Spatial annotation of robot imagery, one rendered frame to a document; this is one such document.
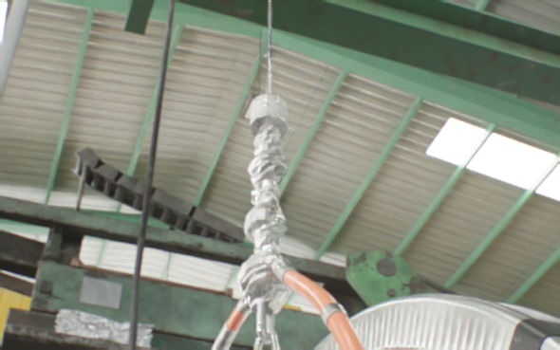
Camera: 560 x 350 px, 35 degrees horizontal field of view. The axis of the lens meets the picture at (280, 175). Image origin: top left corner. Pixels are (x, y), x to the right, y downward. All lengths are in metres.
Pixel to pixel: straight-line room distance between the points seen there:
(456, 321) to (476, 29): 3.46
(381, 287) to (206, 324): 0.39
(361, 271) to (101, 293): 0.55
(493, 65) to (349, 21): 0.67
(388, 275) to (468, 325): 1.24
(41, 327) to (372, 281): 0.68
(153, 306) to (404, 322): 0.99
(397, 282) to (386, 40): 2.00
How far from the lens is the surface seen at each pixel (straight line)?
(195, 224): 1.85
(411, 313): 0.73
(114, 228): 1.79
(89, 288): 1.68
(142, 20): 3.48
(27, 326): 1.62
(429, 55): 3.82
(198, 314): 1.70
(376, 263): 1.89
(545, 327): 0.58
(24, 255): 1.79
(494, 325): 0.61
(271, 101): 0.87
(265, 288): 0.73
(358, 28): 3.69
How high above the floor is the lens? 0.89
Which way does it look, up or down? 41 degrees up
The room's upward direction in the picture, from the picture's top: straight up
